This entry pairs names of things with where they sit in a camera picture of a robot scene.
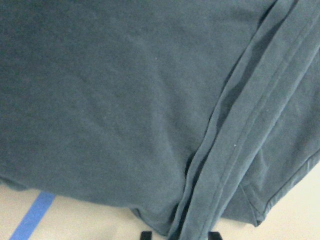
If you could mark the black graphic t-shirt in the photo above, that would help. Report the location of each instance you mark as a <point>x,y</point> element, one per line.
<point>183,111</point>

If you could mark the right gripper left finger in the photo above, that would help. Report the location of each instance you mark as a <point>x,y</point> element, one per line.
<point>146,235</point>

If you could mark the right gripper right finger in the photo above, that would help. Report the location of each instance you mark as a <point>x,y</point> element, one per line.
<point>214,235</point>

